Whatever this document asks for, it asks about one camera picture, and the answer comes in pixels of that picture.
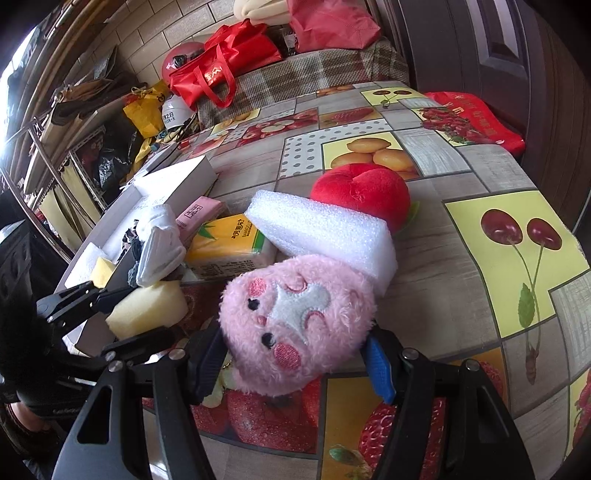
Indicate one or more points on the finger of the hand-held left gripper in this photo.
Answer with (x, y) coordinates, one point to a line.
(138, 346)
(78, 302)

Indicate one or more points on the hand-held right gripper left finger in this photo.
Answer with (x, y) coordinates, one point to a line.
(210, 364)

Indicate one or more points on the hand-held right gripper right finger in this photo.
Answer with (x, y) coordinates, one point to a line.
(381, 369)

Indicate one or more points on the large yellow sponge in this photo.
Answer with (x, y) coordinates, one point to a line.
(147, 307)

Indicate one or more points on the pink plush toy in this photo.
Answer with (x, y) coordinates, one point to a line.
(295, 323)

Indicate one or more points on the pink tissue pack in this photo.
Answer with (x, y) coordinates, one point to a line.
(198, 214)

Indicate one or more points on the white cardboard box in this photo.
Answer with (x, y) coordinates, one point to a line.
(180, 184)

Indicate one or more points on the red plush toy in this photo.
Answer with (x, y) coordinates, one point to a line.
(360, 189)

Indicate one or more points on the person's left hand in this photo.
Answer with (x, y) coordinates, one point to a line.
(23, 429)

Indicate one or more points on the small yellow sponge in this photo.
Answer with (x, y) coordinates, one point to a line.
(102, 272)

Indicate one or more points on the white foam piece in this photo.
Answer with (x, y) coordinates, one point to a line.
(85, 263)

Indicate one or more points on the black white patterned sock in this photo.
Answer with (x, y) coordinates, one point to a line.
(131, 249)

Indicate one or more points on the white grey sock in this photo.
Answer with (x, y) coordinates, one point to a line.
(159, 261)

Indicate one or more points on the fruit print tablecloth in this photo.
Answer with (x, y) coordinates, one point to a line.
(461, 286)

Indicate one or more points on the yellow tissue pack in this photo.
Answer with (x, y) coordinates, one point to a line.
(226, 240)

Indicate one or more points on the black plastic bag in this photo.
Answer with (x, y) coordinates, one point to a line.
(108, 161)

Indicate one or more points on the white foam block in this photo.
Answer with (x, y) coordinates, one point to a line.
(318, 230)

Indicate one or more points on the metal shelf rack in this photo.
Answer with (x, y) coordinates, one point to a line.
(46, 152)

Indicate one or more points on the yellow plastic bag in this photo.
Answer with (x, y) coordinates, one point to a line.
(145, 113)

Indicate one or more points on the white helmet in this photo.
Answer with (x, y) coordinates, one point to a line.
(175, 113)

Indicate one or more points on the flat red printed bag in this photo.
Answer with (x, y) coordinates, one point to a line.
(480, 124)

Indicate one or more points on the red helmet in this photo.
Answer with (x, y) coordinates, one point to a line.
(182, 53)

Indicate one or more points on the plaid sofa cover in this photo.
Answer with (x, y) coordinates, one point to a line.
(314, 69)

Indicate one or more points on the dark brown panelled door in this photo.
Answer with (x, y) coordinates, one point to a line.
(461, 46)

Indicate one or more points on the cream ribbed cushion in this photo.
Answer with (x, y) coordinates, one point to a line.
(258, 11)

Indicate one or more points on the dull red cloth bag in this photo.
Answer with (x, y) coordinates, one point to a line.
(332, 23)

